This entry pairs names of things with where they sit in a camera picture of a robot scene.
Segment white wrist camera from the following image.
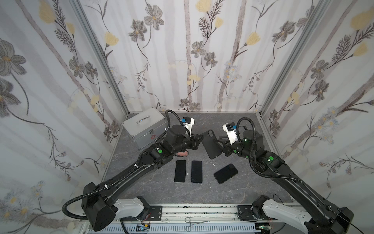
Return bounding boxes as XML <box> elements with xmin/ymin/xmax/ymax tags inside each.
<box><xmin>222</xmin><ymin>122</ymin><xmax>238</xmax><ymax>145</ymax></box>
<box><xmin>182</xmin><ymin>117</ymin><xmax>195</xmax><ymax>136</ymax></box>

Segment steel forceps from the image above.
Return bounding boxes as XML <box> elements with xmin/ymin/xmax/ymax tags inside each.
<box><xmin>185</xmin><ymin>217</ymin><xmax>209</xmax><ymax>232</ymax></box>

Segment black phone with silver edge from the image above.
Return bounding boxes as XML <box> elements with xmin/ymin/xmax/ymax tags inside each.
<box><xmin>174</xmin><ymin>160</ymin><xmax>187</xmax><ymax>183</ymax></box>

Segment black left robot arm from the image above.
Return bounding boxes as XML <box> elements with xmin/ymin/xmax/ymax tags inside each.
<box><xmin>62</xmin><ymin>117</ymin><xmax>203</xmax><ymax>231</ymax></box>

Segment pink phone case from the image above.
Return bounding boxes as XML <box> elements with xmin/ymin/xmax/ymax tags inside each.
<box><xmin>175</xmin><ymin>151</ymin><xmax>189</xmax><ymax>158</ymax></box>

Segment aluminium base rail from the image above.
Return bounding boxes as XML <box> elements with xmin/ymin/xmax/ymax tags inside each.
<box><xmin>78</xmin><ymin>204</ymin><xmax>310</xmax><ymax>223</ymax></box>

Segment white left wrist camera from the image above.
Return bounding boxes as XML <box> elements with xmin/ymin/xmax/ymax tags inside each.
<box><xmin>182</xmin><ymin>117</ymin><xmax>195</xmax><ymax>136</ymax></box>

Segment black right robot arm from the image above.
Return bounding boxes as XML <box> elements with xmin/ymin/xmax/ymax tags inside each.
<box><xmin>222</xmin><ymin>117</ymin><xmax>354</xmax><ymax>234</ymax></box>

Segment white slotted cable duct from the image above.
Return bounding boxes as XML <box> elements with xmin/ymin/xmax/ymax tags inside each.
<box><xmin>87</xmin><ymin>223</ymin><xmax>264</xmax><ymax>234</ymax></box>

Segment black phone case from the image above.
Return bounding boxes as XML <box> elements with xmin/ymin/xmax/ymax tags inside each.
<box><xmin>202</xmin><ymin>130</ymin><xmax>222</xmax><ymax>160</ymax></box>

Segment silver aluminium case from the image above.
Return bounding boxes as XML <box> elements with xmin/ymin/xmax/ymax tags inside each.
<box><xmin>122</xmin><ymin>107</ymin><xmax>167</xmax><ymax>151</ymax></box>

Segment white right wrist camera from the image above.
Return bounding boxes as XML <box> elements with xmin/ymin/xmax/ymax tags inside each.
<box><xmin>222</xmin><ymin>122</ymin><xmax>238</xmax><ymax>145</ymax></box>

